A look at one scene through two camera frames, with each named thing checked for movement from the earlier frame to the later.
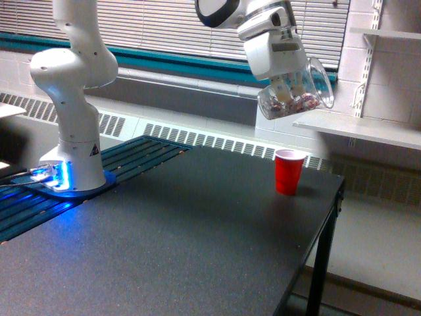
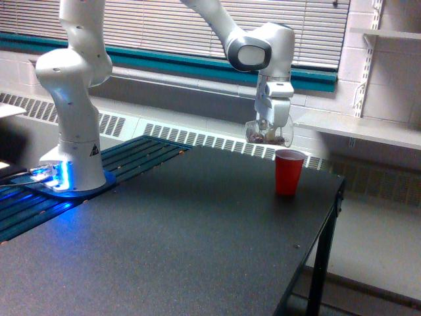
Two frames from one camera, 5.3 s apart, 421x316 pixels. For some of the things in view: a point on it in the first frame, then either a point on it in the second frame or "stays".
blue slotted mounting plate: [24, 203] stays
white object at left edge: [6, 110] stays
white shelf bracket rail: [370, 39] stays
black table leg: [318, 289] stays
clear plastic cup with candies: [285, 94] to [273, 135]
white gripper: [274, 51] to [274, 92]
